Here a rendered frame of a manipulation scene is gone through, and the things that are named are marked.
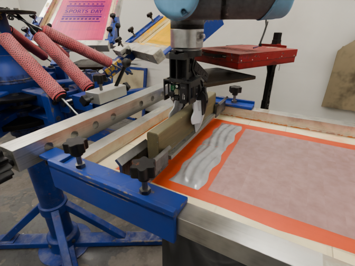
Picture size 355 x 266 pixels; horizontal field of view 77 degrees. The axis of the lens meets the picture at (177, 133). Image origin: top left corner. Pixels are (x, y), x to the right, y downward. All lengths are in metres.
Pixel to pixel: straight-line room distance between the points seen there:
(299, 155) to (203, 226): 0.38
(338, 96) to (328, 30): 0.59
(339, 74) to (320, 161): 1.89
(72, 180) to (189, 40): 0.37
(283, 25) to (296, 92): 0.65
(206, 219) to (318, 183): 0.29
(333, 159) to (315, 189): 0.16
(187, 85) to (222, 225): 0.30
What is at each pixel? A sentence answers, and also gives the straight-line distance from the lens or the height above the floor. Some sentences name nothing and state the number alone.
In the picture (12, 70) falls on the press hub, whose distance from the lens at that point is 1.14.
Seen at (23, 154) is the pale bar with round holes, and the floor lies 1.02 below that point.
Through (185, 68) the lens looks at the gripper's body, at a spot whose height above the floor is 1.17.
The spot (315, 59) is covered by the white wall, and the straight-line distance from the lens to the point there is 2.54.
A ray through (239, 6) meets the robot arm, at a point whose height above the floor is 1.29.
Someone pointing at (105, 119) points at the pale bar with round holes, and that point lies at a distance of 0.66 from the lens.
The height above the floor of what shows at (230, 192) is 0.96.
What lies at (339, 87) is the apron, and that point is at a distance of 2.52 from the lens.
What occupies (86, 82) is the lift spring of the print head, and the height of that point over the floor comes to 1.07.
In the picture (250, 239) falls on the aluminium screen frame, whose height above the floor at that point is 0.99.
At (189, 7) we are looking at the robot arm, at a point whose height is 1.28.
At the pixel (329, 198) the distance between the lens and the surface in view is 0.54.
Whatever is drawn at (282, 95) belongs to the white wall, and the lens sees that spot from 2.60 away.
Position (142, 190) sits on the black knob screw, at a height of 1.01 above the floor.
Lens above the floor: 1.26
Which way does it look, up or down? 26 degrees down
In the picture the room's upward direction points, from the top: straight up
